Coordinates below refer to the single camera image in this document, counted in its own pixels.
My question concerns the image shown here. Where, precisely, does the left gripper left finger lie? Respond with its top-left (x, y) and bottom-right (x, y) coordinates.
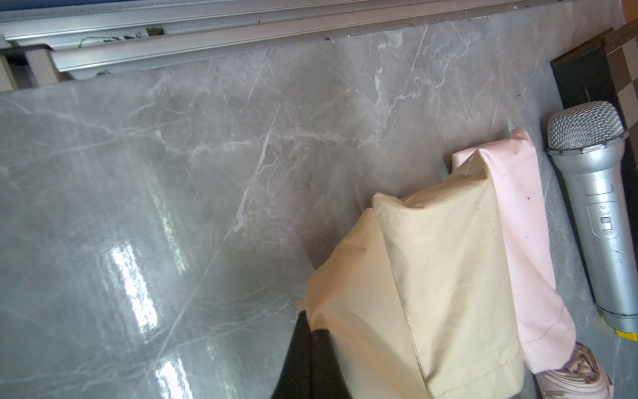
top-left (272, 312), bottom-right (312, 399)

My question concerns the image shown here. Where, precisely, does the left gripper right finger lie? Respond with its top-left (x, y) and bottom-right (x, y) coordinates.
top-left (311, 329), bottom-right (352, 399)

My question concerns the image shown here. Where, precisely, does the cream umbrella sleeve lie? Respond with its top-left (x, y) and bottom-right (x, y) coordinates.
top-left (372, 153), bottom-right (524, 398)

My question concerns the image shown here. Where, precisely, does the pink umbrella sleeve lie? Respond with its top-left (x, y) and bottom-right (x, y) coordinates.
top-left (452, 127), bottom-right (577, 374)

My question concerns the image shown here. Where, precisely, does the pink umbrella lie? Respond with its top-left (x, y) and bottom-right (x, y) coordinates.
top-left (535, 342), bottom-right (615, 399)

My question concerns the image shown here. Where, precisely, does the yellow block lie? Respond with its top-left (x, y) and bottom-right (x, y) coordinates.
top-left (616, 330), bottom-right (638, 342)

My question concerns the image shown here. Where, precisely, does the silver metal cylinder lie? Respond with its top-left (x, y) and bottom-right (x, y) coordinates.
top-left (547, 101), bottom-right (637, 334)

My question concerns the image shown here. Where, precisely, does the aluminium front rail frame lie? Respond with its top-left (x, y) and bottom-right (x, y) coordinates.
top-left (0, 0), bottom-right (569, 93)

